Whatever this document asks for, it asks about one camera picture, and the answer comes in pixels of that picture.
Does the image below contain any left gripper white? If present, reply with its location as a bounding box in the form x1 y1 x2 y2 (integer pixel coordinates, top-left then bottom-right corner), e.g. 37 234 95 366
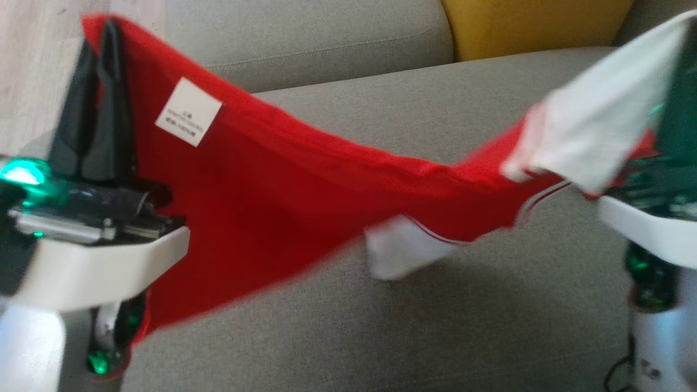
0 18 191 313

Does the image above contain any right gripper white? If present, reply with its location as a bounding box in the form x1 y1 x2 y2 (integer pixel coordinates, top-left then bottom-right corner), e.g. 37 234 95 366
598 22 697 271

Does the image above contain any red jersey white trim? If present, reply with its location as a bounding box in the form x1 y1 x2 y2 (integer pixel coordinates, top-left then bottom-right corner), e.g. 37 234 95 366
81 11 695 341

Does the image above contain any grey sofa seat cushion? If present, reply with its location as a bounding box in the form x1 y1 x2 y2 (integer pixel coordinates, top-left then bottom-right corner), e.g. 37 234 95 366
613 0 697 47
163 0 455 94

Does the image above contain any yellow sofa back cushion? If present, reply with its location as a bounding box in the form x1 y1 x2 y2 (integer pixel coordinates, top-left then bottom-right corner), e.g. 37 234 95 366
440 0 637 62

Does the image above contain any large grey sofa ottoman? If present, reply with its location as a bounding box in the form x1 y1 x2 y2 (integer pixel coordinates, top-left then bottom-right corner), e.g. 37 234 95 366
16 46 697 392

